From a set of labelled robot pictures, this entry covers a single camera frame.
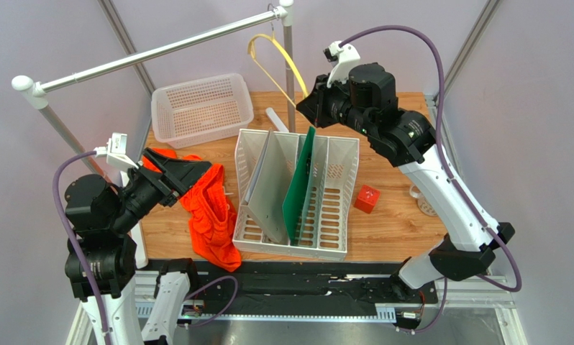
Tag orange shorts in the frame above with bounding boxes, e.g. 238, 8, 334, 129
158, 163, 242, 272

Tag yellow clothes hanger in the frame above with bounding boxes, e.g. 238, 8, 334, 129
247, 4, 310, 109

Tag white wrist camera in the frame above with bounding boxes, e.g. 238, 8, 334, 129
95, 132, 140, 173
324, 41, 360, 88

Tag white patterned mug yellow inside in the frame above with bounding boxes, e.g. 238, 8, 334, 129
409, 184, 438, 217

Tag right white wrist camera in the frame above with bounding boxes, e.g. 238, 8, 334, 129
324, 41, 360, 88

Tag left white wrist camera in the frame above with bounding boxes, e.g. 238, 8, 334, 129
95, 132, 140, 173

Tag white perforated plastic basket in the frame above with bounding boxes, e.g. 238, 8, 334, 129
151, 73, 254, 149

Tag white plastic file organizer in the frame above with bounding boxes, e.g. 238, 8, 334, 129
232, 129, 360, 261

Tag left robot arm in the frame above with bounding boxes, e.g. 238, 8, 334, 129
53, 147, 212, 344

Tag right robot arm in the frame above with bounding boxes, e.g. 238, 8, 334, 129
296, 63, 515, 299

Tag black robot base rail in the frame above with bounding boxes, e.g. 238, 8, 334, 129
133, 258, 489, 331

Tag grey folder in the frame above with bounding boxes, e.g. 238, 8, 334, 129
241, 129, 298, 245

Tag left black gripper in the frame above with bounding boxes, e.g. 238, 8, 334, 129
109, 145, 211, 231

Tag small red cube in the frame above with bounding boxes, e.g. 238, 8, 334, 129
354, 185, 381, 214

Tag white metal clothes rack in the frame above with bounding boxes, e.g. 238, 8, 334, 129
11, 1, 294, 154

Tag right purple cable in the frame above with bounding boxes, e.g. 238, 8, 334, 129
340, 25, 523, 334

